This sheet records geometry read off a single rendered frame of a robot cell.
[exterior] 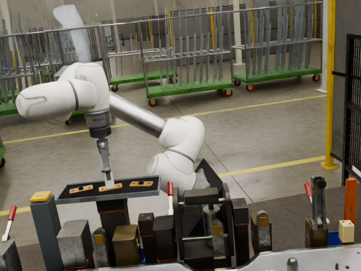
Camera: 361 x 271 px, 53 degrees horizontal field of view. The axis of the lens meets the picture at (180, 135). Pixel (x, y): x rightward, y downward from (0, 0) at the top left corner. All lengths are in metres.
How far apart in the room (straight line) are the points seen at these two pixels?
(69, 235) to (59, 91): 0.45
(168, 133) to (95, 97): 0.61
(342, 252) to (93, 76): 0.95
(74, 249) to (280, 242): 0.96
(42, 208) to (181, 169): 0.64
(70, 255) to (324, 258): 0.79
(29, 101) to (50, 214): 0.46
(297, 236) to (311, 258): 0.64
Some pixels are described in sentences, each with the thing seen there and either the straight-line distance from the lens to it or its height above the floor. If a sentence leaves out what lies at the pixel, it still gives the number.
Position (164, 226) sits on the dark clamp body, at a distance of 1.24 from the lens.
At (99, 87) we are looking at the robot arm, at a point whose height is 1.54.
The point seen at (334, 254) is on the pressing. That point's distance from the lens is 1.25.
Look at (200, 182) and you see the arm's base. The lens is 1.77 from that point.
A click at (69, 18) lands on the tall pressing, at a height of 1.95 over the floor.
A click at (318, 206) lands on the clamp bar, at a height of 1.12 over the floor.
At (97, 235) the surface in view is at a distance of 1.24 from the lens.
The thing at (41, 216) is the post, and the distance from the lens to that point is 1.46.
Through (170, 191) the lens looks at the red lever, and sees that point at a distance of 1.33.
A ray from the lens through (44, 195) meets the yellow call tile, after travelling 1.44.
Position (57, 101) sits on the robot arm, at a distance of 1.18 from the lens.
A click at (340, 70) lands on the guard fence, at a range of 3.95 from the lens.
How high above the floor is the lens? 1.72
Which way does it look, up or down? 18 degrees down
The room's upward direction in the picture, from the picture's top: 6 degrees counter-clockwise
